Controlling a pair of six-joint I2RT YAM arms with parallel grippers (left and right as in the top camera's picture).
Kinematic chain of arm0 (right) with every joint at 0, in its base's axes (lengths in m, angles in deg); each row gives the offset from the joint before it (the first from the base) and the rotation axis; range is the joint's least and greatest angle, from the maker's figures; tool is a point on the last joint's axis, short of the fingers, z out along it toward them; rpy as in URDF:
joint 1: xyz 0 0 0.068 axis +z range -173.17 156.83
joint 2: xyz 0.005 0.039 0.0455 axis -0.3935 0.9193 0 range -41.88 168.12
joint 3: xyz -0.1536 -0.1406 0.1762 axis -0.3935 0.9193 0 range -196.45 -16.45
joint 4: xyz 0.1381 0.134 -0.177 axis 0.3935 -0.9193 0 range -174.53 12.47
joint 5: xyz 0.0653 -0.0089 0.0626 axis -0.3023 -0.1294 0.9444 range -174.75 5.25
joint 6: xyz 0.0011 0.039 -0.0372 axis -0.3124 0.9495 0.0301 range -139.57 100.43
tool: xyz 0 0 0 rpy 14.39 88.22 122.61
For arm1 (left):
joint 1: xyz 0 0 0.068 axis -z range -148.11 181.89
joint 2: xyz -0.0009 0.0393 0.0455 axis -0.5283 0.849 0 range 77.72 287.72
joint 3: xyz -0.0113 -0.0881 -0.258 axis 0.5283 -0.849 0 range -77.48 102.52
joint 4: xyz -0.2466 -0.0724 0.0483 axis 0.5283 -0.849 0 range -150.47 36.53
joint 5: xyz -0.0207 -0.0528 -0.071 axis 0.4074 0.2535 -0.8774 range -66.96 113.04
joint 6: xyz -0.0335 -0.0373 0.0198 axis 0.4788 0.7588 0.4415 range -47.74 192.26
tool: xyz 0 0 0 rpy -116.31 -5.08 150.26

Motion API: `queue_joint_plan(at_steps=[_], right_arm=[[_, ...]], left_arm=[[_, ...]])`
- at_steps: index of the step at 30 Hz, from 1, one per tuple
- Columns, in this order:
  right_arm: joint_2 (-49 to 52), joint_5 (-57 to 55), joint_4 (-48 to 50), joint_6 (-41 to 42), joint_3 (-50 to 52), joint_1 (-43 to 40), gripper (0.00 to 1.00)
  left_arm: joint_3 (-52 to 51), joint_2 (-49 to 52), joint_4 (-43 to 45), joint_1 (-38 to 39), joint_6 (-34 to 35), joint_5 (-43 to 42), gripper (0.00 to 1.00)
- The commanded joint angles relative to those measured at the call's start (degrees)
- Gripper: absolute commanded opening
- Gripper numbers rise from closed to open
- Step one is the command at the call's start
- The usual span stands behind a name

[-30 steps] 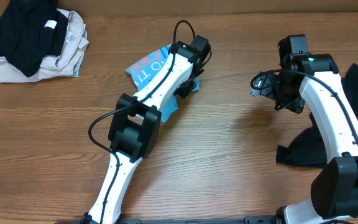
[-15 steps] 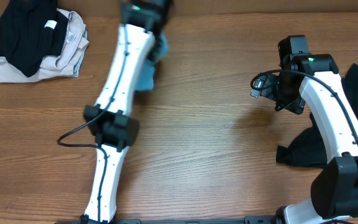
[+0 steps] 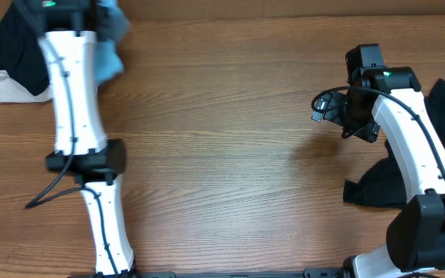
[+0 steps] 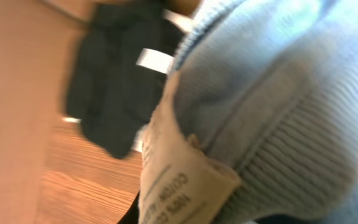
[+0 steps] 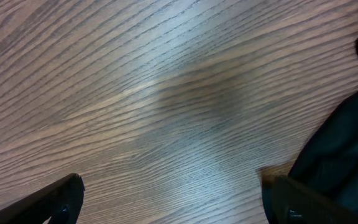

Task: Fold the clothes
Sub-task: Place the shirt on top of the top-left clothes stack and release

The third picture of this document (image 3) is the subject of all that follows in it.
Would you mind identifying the light blue printed t-shirt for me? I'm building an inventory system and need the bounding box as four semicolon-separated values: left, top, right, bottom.
94;0;130;86

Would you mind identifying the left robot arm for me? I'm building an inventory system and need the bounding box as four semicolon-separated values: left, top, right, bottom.
14;1;137;277

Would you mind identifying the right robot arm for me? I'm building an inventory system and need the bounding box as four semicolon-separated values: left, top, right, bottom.
311;66;445;277

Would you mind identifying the black garment on right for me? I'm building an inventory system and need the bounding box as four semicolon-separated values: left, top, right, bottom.
343;79;445;209

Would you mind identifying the folded black garment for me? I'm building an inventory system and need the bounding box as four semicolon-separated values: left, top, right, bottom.
0;3;49;97

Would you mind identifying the folded beige garment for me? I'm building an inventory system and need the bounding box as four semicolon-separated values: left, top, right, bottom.
0;70;53;103

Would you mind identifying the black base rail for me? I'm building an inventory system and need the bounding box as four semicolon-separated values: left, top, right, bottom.
67;266;362;278

